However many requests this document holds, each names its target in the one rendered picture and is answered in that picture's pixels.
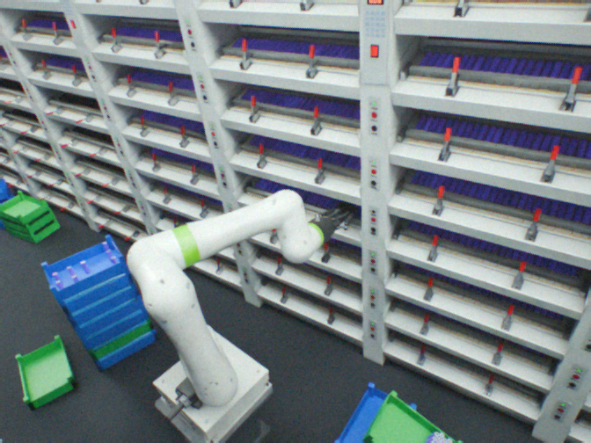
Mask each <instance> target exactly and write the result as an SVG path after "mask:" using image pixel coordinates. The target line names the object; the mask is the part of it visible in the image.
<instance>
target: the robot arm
mask: <svg viewBox="0 0 591 443"><path fill-rule="evenodd" d="M354 212H356V205H355V204H354V205H353V206H351V203H348V204H346V205H345V206H344V207H337V209H335V208H331V209H329V210H327V211H325V212H323V213H321V214H316V219H312V220H310V221H308V222H307V220H306V215H305V211H304V206H303V200H302V199H301V197H300V196H299V195H298V194H297V193H296V192H292V191H280V192H278V193H276V194H274V195H272V196H270V197H268V198H266V199H264V200H261V201H258V202H256V203H254V204H251V205H250V206H247V207H243V208H240V209H237V210H235V211H232V212H229V213H227V214H221V215H218V217H215V218H210V219H207V220H203V221H196V222H192V223H186V224H185V225H184V226H181V227H177V228H175V229H169V230H166V231H163V232H160V233H157V234H155V235H152V236H147V237H144V238H141V239H139V240H138V241H136V243H135V244H134V245H133V246H132V247H131V249H130V250H129V252H128V268H129V270H130V272H131V273H132V274H133V276H134V277H135V279H136V281H137V283H138V285H139V287H140V289H141V293H142V300H143V305H144V307H146V309H147V310H148V311H149V313H150V315H151V316H152V317H153V318H154V319H155V320H156V321H157V323H158V324H159V325H160V326H161V328H162V329H163V330H164V332H165V333H166V334H167V336H168V337H170V340H171V341H172V342H173V344H174V345H175V347H176V348H177V350H178V353H179V357H180V360H181V364H182V367H183V369H184V372H185V374H186V378H185V379H184V380H183V381H182V382H181V383H180V384H179V385H178V386H177V387H176V390H175V392H176V394H177V395H178V396H177V397H176V398H175V399H176V400H177V401H178V400H179V403H178V405H177V406H176V407H175V408H173V409H172V410H171V411H170V412H169V414H168V415H167V416H166V418H167V419H168V420H169V421H171V420H172V419H173V418H174V417H176V416H177V415H178V414H179V413H180V412H181V411H182V410H183V409H187V408H188V407H189V406H191V407H192V408H195V409H197V410H199V409H200V408H201V407H202V405H203V403H205V404H207V405H210V407H218V406H221V405H224V404H226V403H227V402H229V401H230V400H231V399H232V398H233V396H234V395H235V394H236V392H237V374H236V372H235V370H234V369H233V367H232V365H231V364H230V361H229V359H228V358H227V356H226V354H225V352H224V350H223V349H222V347H221V345H220V343H219V340H218V338H217V335H216V334H215V332H214V331H213V330H212V329H211V327H209V326H208V325H206V323H205V320H204V318H203V314H202V312H201V308H200V305H199V302H198V299H197V296H196V293H195V288H194V285H193V282H192V281H191V280H190V279H188V278H187V276H186V275H185V274H184V273H183V272H182V270H184V269H186V268H187V267H188V266H190V265H194V264H196V263H198V262H199V263H200V262H201V261H203V260H205V259H207V258H209V257H211V256H214V255H215V254H216V253H218V252H220V251H223V250H225V249H227V248H229V247H230V246H232V245H235V244H237V243H239V242H241V241H244V240H245V239H247V238H250V237H252V236H256V235H258V234H261V233H265V232H267V231H269V230H271V229H276V230H277V234H278V238H279V242H280V248H281V254H282V255H283V257H284V258H285V259H286V260H289V261H290V262H293V263H303V262H305V261H307V260H308V259H309V258H310V257H311V256H312V254H313V253H314V252H316V251H317V250H318V249H319V248H320V247H322V246H323V245H324V244H326V242H327V241H328V240H329V239H330V238H331V235H332V234H333V233H334V231H335V230H337V229H339V228H342V229H344V230H347V227H348V226H349V225H350V224H351V222H352V221H353V220H354ZM341 223H343V224H341ZM340 224H341V225H340Z"/></svg>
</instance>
